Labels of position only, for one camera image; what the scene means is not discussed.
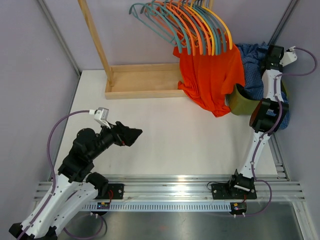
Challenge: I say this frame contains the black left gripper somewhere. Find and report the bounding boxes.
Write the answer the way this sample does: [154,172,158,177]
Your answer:
[88,119,143,161]

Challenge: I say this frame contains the blue checked shirt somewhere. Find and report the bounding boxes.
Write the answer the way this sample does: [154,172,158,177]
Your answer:
[236,41,292,131]

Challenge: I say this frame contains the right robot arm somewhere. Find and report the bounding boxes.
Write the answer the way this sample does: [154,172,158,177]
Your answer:
[156,45,289,199]

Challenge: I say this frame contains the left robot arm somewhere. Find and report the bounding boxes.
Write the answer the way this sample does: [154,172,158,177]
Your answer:
[8,121,143,240]

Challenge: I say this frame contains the orange t-shirt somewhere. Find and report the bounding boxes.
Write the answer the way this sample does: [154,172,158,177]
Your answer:
[173,45,245,118]

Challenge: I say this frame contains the hanging hanger bunch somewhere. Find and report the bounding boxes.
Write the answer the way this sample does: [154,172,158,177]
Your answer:
[128,0,233,56]

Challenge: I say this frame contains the green plastic basket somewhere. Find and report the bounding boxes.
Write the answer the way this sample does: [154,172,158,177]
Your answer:
[225,79,292,116]

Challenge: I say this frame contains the wooden clothes rack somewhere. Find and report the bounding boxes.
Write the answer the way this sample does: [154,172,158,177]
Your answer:
[77,0,216,100]

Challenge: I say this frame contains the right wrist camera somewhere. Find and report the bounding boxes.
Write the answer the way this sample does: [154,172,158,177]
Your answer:
[280,46,298,67]

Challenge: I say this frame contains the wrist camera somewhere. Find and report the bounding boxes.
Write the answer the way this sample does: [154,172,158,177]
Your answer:
[280,46,298,67]
[94,107,109,122]

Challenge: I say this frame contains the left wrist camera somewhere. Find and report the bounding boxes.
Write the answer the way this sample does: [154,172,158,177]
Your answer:
[94,107,109,122]

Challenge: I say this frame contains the aluminium rail base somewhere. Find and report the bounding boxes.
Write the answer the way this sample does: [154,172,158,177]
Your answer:
[32,159,306,213]

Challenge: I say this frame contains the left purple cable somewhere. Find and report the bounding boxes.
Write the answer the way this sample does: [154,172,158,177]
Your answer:
[14,109,98,240]

